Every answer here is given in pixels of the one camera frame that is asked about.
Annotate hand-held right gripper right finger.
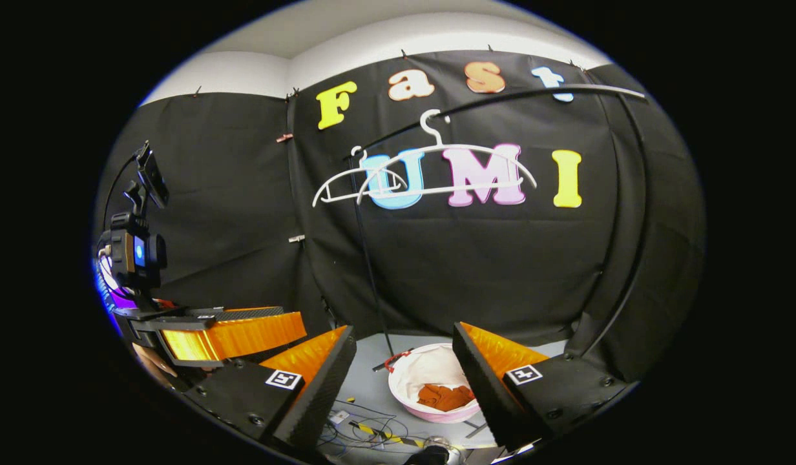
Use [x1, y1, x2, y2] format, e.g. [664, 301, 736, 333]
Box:
[452, 321, 634, 453]

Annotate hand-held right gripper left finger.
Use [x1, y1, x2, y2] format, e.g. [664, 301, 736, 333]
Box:
[182, 325, 358, 453]

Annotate orange corduroy jacket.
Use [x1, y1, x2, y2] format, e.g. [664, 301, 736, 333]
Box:
[416, 383, 476, 413]

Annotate white plastic hanger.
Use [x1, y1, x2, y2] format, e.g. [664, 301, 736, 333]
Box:
[312, 146, 408, 209]
[356, 108, 538, 206]

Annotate dark round object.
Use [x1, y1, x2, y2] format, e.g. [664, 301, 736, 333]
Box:
[403, 436, 465, 465]

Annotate yellow black striped tape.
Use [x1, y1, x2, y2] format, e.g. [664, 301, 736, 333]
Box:
[348, 420, 426, 448]

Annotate black garment rack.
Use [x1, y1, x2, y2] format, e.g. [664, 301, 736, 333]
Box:
[346, 84, 654, 362]

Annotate tangle of thin cables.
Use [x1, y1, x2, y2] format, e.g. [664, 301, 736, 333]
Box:
[317, 399, 431, 453]

